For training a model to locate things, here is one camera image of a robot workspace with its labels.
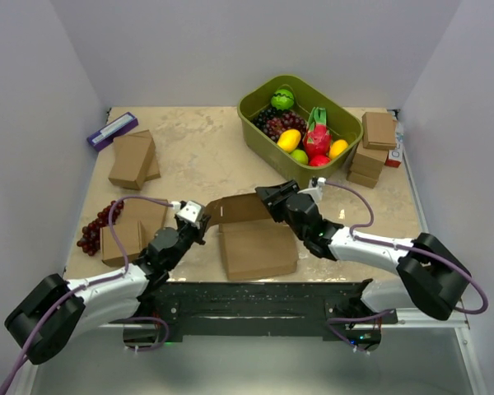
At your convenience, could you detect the brown cardboard box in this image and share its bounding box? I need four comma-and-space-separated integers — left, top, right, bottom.
205, 193, 299, 281

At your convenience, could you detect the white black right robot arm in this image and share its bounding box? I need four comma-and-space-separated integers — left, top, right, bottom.
255, 177, 472, 323

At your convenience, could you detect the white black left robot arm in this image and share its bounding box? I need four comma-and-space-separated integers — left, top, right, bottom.
5, 215, 211, 365

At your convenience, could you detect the folded cardboard box lower left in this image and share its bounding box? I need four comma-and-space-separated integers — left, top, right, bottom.
100, 198, 168, 268

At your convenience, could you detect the cardboard box under upper left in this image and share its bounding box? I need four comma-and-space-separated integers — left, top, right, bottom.
122, 130, 161, 181

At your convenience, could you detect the folded cardboard box upper left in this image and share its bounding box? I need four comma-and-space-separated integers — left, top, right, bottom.
108, 136, 150, 190

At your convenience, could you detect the top cardboard box right stack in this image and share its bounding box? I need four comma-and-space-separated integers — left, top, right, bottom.
362, 112, 397, 151

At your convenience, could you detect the purple white flat box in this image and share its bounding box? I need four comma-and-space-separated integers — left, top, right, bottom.
86, 112, 138, 152

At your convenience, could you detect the green lime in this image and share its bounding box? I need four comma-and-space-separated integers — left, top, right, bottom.
291, 149, 309, 165

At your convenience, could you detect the red apple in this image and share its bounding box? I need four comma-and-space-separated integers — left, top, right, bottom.
309, 155, 331, 167

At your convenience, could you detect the yellow mango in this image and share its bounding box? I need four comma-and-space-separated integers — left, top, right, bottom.
277, 129, 301, 153

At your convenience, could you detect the pink dragon fruit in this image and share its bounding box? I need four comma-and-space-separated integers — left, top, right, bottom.
302, 107, 331, 160

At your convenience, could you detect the olive green plastic basket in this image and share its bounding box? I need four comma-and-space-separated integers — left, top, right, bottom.
237, 75, 363, 188

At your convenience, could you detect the red grape bunch in basket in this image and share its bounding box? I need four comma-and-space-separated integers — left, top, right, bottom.
262, 111, 307, 142

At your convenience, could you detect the orange yellow fruit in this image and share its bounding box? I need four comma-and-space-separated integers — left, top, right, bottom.
329, 139, 349, 160

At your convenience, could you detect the dark purple grape bunch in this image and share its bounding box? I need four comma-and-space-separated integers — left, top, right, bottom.
252, 106, 277, 130

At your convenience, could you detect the lower cardboard boxes right stack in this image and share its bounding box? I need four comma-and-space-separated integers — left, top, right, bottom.
347, 142, 388, 188

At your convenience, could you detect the green black striped fruit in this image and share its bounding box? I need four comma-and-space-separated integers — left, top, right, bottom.
270, 88, 295, 110

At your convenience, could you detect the red grape bunch on table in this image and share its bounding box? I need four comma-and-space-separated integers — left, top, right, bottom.
76, 201, 124, 256

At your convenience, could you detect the red white small carton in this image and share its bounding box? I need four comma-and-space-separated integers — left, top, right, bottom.
384, 119, 404, 168

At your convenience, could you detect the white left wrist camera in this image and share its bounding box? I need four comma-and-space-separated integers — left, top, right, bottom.
175, 201, 205, 229

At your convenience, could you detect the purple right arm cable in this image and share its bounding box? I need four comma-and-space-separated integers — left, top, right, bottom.
320, 180, 489, 315

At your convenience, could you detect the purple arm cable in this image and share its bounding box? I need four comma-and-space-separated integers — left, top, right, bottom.
0, 195, 182, 395
320, 180, 489, 315

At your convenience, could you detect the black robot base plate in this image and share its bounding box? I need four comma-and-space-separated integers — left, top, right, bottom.
122, 280, 397, 349

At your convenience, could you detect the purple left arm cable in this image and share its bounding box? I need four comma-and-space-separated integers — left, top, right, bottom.
0, 195, 182, 395

